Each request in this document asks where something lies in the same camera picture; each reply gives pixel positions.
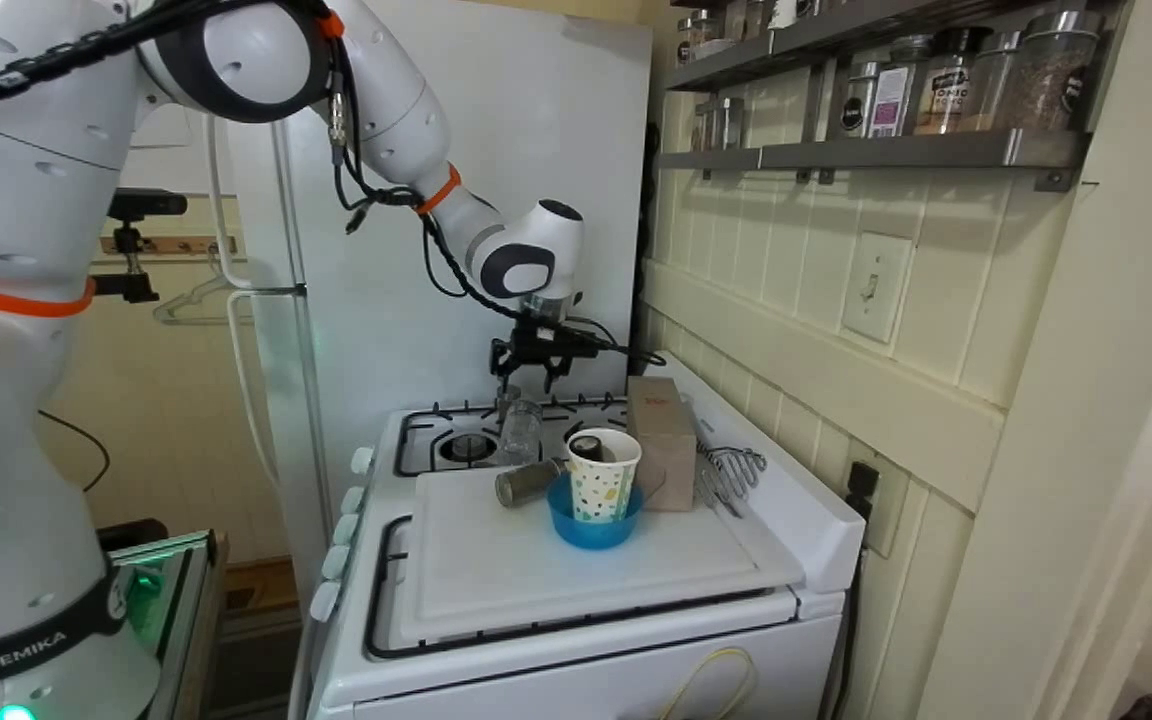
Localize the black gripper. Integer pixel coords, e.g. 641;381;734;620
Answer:
490;299;609;400

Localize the clear glass jar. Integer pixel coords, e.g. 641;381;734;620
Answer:
506;387;564;463

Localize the white gas stove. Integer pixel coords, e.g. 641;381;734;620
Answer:
288;347;870;720

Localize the black burner grate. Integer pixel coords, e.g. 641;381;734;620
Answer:
359;511;426;658
534;397;638;463
391;400;518;480

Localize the grey metal can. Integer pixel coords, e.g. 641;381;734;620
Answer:
492;454;570;511

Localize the patterned paper cup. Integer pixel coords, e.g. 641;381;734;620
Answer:
559;422;650;526

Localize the brown cardboard box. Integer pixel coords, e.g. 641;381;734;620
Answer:
626;370;704;517

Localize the blue plastic bowl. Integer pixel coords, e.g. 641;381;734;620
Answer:
546;476;650;552

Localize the white plastic cutting board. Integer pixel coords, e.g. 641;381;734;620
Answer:
408;463;808;650

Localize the white refrigerator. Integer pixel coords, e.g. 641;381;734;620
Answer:
207;0;655;563

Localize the metal spice rack shelf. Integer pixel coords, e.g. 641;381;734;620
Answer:
659;0;1142;97
652;122;1096;197

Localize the metal robot cart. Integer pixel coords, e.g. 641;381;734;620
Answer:
92;523;229;720

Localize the black plug with cord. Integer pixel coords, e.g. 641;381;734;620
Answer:
819;454;883;720

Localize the cream light switch plate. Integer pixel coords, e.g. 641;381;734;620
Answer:
840;231;916;347

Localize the cream wall outlet plate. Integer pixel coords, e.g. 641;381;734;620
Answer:
863;463;913;563

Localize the black camera on tripod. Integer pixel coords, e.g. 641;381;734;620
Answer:
88;182;191;306

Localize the white wall board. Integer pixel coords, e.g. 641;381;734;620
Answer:
105;99;220;190

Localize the thin black wall cable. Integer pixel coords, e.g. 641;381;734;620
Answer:
36;404;117;500

